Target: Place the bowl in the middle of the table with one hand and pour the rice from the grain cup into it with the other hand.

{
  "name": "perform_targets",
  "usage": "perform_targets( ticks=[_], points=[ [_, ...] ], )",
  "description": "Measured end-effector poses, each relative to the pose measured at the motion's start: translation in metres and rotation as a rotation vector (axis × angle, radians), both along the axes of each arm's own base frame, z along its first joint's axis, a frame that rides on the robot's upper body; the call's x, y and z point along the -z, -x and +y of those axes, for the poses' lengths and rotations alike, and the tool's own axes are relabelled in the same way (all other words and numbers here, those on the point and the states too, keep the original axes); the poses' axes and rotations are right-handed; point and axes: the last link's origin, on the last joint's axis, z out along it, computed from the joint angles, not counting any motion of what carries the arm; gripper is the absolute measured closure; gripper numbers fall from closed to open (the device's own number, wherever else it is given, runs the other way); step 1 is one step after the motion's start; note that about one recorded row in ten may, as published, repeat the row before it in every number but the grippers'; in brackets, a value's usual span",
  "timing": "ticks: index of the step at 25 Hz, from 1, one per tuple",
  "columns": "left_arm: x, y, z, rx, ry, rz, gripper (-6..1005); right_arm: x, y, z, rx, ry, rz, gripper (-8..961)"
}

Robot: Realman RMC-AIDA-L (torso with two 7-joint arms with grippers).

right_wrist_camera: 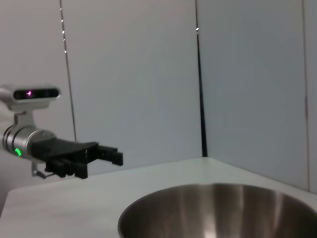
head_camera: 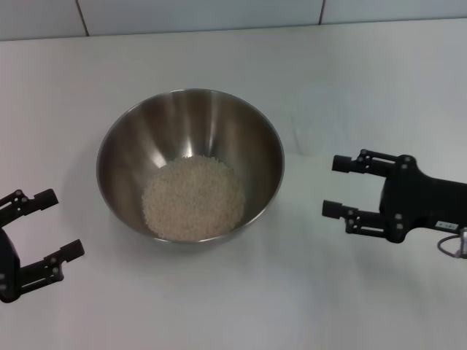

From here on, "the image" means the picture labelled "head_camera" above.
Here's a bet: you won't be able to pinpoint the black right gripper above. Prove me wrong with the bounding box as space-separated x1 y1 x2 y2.
321 148 467 244

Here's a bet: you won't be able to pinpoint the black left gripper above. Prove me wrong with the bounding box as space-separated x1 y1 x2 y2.
0 188 85 303

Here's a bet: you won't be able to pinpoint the clear plastic cup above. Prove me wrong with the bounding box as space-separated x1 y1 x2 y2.
290 107 325 157

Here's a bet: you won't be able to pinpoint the white rice grains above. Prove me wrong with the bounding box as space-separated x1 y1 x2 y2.
141 155 246 241

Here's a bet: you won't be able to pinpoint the stainless steel mixing bowl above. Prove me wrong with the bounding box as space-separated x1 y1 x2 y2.
96 87 285 244

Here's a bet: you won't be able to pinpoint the right gripper connector cable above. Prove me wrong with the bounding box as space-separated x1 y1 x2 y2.
436 226 467 260

